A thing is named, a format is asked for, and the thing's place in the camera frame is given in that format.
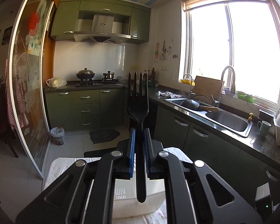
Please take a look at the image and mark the white plastic utensil holder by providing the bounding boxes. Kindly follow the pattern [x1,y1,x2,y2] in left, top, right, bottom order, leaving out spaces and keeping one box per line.
[113,153,167,219]

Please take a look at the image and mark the black plastic fork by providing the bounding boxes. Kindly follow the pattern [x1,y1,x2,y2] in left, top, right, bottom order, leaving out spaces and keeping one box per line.
[127,73,149,203]

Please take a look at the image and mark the white floral tablecloth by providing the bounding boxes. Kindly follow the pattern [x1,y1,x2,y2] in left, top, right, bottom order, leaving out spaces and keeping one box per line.
[43,147,193,223]

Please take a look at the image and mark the dark floor mat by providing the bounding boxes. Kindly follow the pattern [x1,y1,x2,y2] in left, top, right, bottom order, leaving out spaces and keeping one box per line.
[89,129,120,144]

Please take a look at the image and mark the white trash bin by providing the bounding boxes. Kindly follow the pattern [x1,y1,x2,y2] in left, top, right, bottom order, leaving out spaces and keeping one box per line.
[50,126,65,146]

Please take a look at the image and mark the black pan in sink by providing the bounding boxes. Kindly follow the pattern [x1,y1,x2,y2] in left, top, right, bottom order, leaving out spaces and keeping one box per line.
[181,100,219,112]

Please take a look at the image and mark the crumpled dish cloth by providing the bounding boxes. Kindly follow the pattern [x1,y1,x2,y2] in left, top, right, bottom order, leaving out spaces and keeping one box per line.
[155,91,183,99]

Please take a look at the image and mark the small steel faucet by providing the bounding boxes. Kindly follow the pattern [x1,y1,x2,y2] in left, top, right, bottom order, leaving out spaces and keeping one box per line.
[183,73,193,100]

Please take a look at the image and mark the yellow sponge holder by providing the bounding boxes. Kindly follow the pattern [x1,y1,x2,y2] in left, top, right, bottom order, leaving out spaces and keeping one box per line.
[181,79,195,86]

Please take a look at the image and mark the wooden cutting board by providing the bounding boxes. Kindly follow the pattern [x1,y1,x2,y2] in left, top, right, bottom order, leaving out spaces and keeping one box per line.
[193,76,220,100]

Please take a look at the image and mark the stainless steel double sink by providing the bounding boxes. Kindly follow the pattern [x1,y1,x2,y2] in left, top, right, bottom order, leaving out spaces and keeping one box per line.
[165,98,253,138]

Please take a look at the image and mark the condiment bottles group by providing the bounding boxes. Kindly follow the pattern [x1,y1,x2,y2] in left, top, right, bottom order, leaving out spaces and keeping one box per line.
[147,67,156,88]

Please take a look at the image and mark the green lower cabinets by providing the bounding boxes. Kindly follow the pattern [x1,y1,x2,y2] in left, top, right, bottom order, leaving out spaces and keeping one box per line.
[46,88,280,198]

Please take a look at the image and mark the green cabinets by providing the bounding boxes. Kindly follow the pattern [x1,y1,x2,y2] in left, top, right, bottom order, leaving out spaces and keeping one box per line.
[46,88,280,198]
[51,0,151,45]

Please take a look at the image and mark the blue bowl on sill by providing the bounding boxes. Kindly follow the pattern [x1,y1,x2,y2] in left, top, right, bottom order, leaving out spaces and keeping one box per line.
[225,88,235,97]

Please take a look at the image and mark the yellow soap dispenser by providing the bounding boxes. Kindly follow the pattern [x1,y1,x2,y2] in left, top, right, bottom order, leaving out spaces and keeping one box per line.
[248,113,253,122]

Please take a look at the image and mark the black gas stove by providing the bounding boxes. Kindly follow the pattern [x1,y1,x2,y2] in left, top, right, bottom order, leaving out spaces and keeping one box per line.
[75,79,118,87]

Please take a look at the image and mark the small steel pot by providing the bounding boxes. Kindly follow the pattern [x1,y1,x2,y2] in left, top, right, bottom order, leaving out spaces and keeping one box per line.
[103,70,115,80]

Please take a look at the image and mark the tall steel faucet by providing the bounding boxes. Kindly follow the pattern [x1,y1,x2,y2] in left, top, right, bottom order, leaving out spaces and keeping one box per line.
[215,65,236,108]

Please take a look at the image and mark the green basket on sill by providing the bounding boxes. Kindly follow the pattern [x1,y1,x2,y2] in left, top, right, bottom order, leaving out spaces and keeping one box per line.
[237,91,255,103]

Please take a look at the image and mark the red checkered apron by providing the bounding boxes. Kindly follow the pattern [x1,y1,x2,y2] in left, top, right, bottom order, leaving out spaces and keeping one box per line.
[5,59,26,131]

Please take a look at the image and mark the green mug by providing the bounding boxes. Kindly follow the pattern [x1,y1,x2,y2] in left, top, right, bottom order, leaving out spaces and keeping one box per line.
[257,120,272,138]

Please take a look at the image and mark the white plastic bag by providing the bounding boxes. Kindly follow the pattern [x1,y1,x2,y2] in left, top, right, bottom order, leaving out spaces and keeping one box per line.
[46,77,67,88]

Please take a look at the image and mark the black wok with lid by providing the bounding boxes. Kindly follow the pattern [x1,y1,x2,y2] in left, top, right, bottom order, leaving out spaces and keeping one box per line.
[76,68,95,80]

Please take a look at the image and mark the steel range hood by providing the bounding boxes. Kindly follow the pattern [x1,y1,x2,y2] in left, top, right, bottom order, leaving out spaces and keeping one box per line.
[73,11,131,44]

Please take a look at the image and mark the glass sliding door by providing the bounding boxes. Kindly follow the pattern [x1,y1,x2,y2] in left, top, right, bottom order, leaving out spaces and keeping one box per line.
[7,0,53,178]

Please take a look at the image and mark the green upper cabinets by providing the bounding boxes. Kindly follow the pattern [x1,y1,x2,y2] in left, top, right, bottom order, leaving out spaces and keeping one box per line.
[51,0,151,45]

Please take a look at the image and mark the window frame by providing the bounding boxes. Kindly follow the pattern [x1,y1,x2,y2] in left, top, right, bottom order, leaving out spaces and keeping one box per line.
[179,0,280,110]

